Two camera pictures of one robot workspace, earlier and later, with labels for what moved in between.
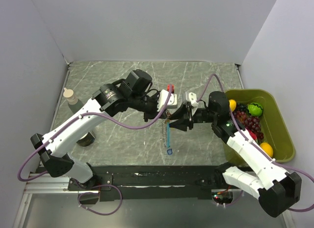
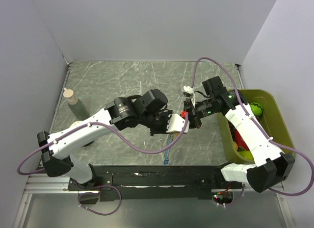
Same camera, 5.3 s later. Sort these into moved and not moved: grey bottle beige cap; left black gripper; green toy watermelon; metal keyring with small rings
Moved: metal keyring with small rings; left black gripper
Not moved: green toy watermelon; grey bottle beige cap
